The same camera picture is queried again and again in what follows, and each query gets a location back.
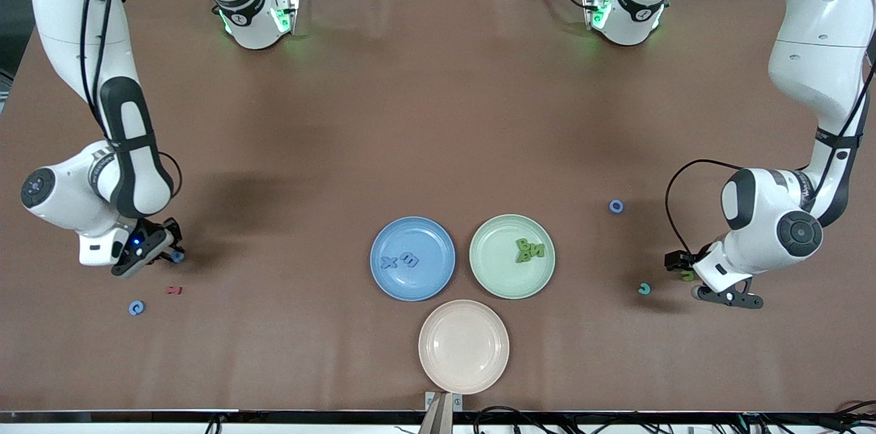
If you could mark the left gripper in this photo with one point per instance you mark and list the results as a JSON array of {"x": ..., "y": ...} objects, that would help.
[{"x": 679, "y": 260}]

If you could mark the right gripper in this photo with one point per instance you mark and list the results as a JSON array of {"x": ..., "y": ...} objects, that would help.
[{"x": 168, "y": 231}]

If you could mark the blue letter G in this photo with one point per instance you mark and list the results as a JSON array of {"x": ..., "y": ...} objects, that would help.
[{"x": 131, "y": 309}]

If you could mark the green letter N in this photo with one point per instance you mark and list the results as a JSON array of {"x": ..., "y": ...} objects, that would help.
[{"x": 539, "y": 251}]

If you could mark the green letter P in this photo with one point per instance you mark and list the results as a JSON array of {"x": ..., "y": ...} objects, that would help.
[{"x": 523, "y": 257}]

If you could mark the green letter B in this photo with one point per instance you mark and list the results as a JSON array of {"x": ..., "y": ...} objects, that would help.
[{"x": 519, "y": 242}]

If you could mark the blue letter X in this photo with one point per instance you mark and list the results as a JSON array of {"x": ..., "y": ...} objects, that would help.
[{"x": 389, "y": 263}]

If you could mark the blue letter M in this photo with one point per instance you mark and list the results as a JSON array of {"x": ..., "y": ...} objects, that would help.
[{"x": 409, "y": 260}]

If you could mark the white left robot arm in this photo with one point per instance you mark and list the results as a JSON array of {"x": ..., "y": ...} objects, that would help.
[{"x": 821, "y": 30}]

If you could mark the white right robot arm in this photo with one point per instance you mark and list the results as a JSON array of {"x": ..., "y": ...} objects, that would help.
[{"x": 75, "y": 44}]

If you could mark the teal letter C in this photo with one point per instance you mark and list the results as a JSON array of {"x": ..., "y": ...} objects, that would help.
[{"x": 646, "y": 291}]

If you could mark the red letter piece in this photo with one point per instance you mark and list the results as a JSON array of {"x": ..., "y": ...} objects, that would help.
[{"x": 174, "y": 290}]

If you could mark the blue letter O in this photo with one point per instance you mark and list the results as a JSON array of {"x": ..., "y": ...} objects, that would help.
[{"x": 610, "y": 206}]

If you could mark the light green plate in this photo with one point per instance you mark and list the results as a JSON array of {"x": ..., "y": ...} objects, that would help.
[{"x": 499, "y": 270}]

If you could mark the beige plate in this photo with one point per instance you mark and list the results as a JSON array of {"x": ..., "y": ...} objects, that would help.
[{"x": 464, "y": 346}]

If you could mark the blue plate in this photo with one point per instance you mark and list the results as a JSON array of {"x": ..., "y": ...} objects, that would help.
[{"x": 424, "y": 283}]

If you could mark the brown table cover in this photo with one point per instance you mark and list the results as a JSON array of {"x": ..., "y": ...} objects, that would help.
[{"x": 438, "y": 112}]

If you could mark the black table edge rail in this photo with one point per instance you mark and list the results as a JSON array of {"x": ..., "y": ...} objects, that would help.
[{"x": 308, "y": 416}]

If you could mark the metal bracket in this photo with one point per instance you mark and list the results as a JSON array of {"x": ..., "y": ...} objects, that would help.
[{"x": 443, "y": 413}]

